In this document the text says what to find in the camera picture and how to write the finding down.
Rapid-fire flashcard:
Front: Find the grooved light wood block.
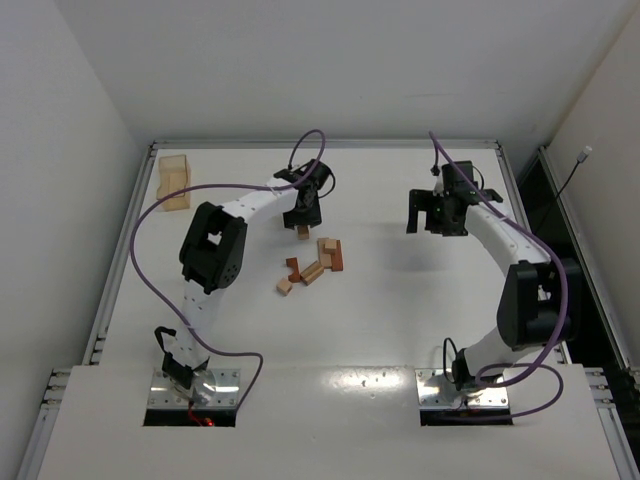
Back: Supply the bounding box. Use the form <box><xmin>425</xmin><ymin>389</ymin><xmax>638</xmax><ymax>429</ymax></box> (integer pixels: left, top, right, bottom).
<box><xmin>300</xmin><ymin>261</ymin><xmax>325</xmax><ymax>285</ymax></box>

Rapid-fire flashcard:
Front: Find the light wooden cube block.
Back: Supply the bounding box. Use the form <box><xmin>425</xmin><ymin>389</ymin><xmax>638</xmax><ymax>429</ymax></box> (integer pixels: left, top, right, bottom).
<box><xmin>323</xmin><ymin>238</ymin><xmax>338</xmax><ymax>255</ymax></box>

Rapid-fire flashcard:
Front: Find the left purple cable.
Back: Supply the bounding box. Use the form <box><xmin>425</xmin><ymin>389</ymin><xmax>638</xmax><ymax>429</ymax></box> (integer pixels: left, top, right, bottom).
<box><xmin>128</xmin><ymin>128</ymin><xmax>329</xmax><ymax>406</ymax></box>

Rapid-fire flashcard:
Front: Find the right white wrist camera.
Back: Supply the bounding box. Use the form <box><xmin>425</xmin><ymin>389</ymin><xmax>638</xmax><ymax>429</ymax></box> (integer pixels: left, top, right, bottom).
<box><xmin>433</xmin><ymin>178</ymin><xmax>444</xmax><ymax>196</ymax></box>

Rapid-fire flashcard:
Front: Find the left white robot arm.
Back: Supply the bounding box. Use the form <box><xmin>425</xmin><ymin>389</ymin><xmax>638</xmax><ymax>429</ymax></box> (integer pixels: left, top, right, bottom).
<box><xmin>149</xmin><ymin>158</ymin><xmax>335</xmax><ymax>393</ymax></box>

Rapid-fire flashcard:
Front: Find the dark brown L block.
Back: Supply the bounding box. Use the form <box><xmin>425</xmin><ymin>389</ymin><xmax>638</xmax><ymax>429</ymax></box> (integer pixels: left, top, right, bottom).
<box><xmin>285</xmin><ymin>257</ymin><xmax>301</xmax><ymax>284</ymax></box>

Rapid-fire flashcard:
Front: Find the long light wood block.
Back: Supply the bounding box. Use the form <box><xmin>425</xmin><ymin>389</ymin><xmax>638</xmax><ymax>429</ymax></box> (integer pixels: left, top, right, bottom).
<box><xmin>317</xmin><ymin>237</ymin><xmax>332</xmax><ymax>269</ymax></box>

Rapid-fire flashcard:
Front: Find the purple cable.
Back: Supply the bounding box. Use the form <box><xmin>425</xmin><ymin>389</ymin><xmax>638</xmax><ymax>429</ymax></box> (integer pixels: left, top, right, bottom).
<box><xmin>427</xmin><ymin>130</ymin><xmax>571</xmax><ymax>419</ymax></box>
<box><xmin>128</xmin><ymin>128</ymin><xmax>329</xmax><ymax>406</ymax></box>

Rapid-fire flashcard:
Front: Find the black wall cable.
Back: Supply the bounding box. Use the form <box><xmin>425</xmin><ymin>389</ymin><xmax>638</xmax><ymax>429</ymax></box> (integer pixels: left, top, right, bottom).
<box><xmin>522</xmin><ymin>145</ymin><xmax>594</xmax><ymax>244</ymax></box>

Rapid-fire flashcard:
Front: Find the long reddish wood block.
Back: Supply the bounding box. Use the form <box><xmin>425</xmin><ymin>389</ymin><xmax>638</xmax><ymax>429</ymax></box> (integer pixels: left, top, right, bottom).
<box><xmin>331</xmin><ymin>239</ymin><xmax>344</xmax><ymax>272</ymax></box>

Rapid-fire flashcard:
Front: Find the small light cube block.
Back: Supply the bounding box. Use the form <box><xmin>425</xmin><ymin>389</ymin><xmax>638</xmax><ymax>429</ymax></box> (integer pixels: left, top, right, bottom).
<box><xmin>297</xmin><ymin>225</ymin><xmax>310</xmax><ymax>240</ymax></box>

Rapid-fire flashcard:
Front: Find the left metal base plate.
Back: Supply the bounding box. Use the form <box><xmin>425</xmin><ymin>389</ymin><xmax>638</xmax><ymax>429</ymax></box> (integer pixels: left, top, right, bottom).
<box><xmin>147</xmin><ymin>369</ymin><xmax>240</xmax><ymax>411</ymax></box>

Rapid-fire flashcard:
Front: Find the transparent orange plastic box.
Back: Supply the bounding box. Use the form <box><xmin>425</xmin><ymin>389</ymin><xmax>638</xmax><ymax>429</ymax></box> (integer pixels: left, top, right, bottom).
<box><xmin>156</xmin><ymin>155</ymin><xmax>191</xmax><ymax>212</ymax></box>

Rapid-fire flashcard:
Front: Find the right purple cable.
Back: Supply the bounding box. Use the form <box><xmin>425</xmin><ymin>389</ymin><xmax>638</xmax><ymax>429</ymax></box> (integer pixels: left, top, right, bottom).
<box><xmin>427</xmin><ymin>130</ymin><xmax>571</xmax><ymax>419</ymax></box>

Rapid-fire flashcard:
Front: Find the metal base plate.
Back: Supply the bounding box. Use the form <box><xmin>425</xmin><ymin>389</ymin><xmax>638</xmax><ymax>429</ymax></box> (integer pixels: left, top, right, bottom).
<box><xmin>147</xmin><ymin>369</ymin><xmax>240</xmax><ymax>411</ymax></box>
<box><xmin>415</xmin><ymin>368</ymin><xmax>510</xmax><ymax>413</ymax></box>

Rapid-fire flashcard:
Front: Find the pale wooden cube block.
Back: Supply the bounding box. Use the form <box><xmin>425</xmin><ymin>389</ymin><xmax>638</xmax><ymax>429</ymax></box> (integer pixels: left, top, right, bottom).
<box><xmin>276</xmin><ymin>278</ymin><xmax>293</xmax><ymax>296</ymax></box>

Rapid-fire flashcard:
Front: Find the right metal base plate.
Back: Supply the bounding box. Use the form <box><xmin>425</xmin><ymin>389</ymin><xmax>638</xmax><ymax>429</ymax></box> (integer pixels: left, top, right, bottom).
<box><xmin>415</xmin><ymin>368</ymin><xmax>510</xmax><ymax>413</ymax></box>

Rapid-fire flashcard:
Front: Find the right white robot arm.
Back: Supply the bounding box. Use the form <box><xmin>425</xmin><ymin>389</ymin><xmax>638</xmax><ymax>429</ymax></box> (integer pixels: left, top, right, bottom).
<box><xmin>406</xmin><ymin>161</ymin><xmax>581</xmax><ymax>390</ymax></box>

